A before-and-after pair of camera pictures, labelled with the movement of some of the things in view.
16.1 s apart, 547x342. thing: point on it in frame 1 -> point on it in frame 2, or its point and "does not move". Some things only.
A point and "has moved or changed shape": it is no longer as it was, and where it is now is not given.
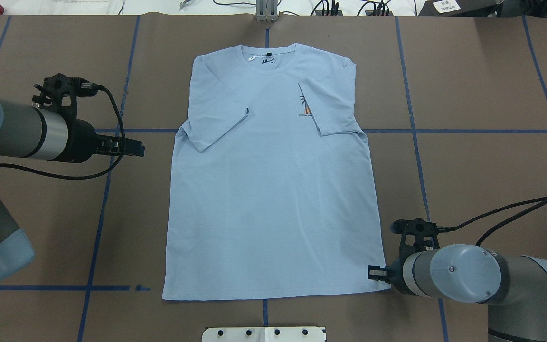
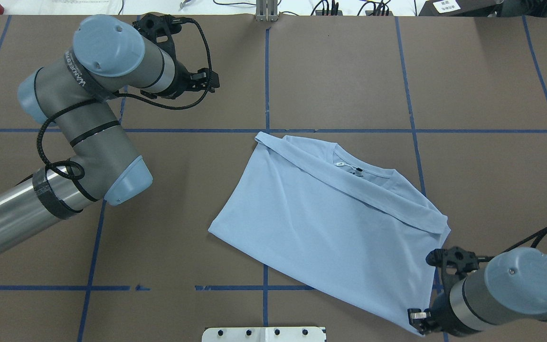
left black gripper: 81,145 -> 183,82
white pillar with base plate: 264,334 does not move
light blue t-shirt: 273,194 has moved or changed shape
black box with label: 461,8 does not move
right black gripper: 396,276 -> 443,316
